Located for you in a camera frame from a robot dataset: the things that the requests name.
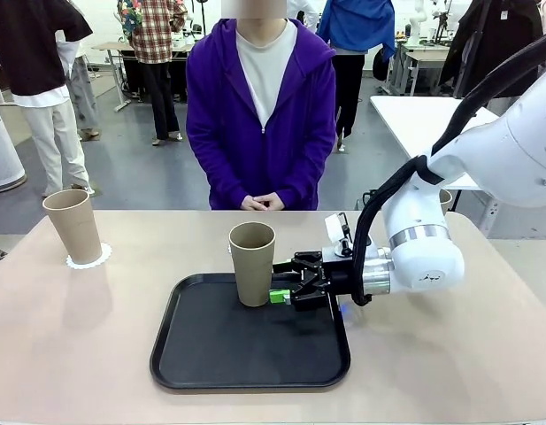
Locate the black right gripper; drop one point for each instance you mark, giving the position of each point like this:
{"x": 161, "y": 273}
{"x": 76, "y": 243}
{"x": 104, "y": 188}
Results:
{"x": 339, "y": 279}

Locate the tall beige cup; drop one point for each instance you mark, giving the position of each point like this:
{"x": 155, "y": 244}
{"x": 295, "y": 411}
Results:
{"x": 75, "y": 230}
{"x": 445, "y": 201}
{"x": 250, "y": 270}

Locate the white scalloped paper coaster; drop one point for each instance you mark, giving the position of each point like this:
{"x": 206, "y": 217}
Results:
{"x": 89, "y": 266}

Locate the person's right forearm purple sleeve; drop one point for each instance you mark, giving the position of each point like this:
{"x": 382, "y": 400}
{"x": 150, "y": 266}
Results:
{"x": 210, "y": 168}

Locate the person's left forearm purple sleeve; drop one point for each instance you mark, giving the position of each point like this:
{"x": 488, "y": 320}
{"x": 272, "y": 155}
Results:
{"x": 308, "y": 168}

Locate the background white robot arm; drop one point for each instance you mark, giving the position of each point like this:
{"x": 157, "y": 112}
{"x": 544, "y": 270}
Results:
{"x": 417, "y": 22}

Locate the person's left hand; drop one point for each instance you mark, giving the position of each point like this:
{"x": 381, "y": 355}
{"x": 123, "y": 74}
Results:
{"x": 276, "y": 203}

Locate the person's right hand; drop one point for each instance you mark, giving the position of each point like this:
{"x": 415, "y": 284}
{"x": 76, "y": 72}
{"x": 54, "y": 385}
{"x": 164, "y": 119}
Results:
{"x": 252, "y": 203}

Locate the black plastic tray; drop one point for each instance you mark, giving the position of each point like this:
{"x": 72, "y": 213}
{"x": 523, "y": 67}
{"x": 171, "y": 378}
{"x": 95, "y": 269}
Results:
{"x": 255, "y": 350}

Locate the glass jug black lid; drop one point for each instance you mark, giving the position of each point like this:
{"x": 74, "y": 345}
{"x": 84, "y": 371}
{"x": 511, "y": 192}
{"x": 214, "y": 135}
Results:
{"x": 369, "y": 197}

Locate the person in purple hoodie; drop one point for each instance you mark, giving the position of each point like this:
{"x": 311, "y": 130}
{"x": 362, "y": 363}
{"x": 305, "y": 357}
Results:
{"x": 290, "y": 110}

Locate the white side table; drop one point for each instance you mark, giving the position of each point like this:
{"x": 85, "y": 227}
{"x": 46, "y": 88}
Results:
{"x": 409, "y": 119}

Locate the grey background desks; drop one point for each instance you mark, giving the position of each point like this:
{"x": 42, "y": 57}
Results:
{"x": 423, "y": 55}

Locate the bystander in blue jacket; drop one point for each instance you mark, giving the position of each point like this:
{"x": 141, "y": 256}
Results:
{"x": 356, "y": 22}

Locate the bystander in grey trousers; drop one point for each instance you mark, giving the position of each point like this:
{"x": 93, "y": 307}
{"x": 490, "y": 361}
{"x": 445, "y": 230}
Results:
{"x": 84, "y": 97}

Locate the bystander in plaid shirt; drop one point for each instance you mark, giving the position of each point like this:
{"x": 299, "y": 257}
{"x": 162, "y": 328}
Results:
{"x": 155, "y": 31}

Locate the bystander in black coat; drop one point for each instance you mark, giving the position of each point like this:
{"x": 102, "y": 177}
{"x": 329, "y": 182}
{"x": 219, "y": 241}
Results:
{"x": 498, "y": 44}

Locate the wooden top background desk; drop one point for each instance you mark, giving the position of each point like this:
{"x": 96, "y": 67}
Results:
{"x": 113, "y": 45}

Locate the white cylindrical air purifier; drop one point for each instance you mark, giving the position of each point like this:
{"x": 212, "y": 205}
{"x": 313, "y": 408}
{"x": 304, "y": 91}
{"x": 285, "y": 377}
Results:
{"x": 2, "y": 155}

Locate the bystander in black shirt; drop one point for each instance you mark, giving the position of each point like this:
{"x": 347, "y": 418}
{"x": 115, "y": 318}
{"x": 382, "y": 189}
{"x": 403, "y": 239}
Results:
{"x": 29, "y": 44}

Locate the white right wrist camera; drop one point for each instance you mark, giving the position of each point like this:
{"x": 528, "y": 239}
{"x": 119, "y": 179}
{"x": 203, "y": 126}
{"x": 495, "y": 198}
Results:
{"x": 332, "y": 228}

